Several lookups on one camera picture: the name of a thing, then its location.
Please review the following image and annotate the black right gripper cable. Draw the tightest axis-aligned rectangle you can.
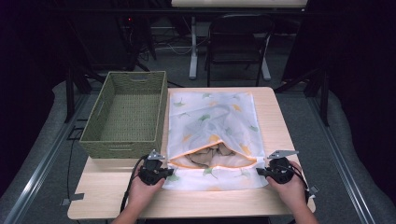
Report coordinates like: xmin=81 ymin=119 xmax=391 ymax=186
xmin=276 ymin=164 xmax=311 ymax=201

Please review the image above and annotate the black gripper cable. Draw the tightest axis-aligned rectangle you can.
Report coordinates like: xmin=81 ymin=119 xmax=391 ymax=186
xmin=276 ymin=164 xmax=311 ymax=201
xmin=119 ymin=154 xmax=149 ymax=215

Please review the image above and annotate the beige garment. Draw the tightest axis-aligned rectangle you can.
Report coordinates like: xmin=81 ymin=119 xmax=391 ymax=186
xmin=184 ymin=141 xmax=238 ymax=169

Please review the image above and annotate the person's right hand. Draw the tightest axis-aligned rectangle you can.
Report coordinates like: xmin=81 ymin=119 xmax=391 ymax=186
xmin=265 ymin=161 xmax=308 ymax=214

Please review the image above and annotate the person's left hand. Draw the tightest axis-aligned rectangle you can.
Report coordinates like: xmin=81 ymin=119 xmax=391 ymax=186
xmin=126 ymin=174 xmax=166 ymax=217

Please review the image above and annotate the thin black floor cable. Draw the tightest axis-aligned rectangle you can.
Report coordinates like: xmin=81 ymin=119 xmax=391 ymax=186
xmin=66 ymin=139 xmax=77 ymax=200

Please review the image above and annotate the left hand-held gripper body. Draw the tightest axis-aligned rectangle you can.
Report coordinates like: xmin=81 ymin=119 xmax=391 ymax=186
xmin=137 ymin=149 xmax=169 ymax=187

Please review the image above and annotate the green woven basket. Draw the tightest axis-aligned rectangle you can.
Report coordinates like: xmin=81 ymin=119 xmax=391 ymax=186
xmin=78 ymin=70 xmax=169 ymax=160

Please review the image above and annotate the black folding chair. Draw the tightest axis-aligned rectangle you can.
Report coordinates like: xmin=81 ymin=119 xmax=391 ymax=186
xmin=205 ymin=12 xmax=276 ymax=89

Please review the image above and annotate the black metal stand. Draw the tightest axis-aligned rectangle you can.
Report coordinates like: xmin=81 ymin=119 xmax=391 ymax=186
xmin=63 ymin=61 xmax=108 ymax=124
xmin=274 ymin=65 xmax=332 ymax=127

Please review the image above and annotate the leaf print mesh laundry bag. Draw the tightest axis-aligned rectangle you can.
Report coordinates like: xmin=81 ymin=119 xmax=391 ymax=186
xmin=161 ymin=91 xmax=270 ymax=192

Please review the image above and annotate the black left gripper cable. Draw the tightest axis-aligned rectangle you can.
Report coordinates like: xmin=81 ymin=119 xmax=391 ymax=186
xmin=119 ymin=154 xmax=149 ymax=215

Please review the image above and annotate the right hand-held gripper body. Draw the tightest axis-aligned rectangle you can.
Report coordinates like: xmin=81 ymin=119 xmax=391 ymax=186
xmin=265 ymin=149 xmax=300 ymax=185

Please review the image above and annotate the white desk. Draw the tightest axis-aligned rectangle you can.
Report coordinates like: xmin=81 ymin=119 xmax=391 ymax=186
xmin=170 ymin=0 xmax=308 ymax=82

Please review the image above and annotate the grey tape piece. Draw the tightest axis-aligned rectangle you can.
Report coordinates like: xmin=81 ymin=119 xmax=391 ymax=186
xmin=307 ymin=185 xmax=320 ymax=200
xmin=60 ymin=192 xmax=86 ymax=207

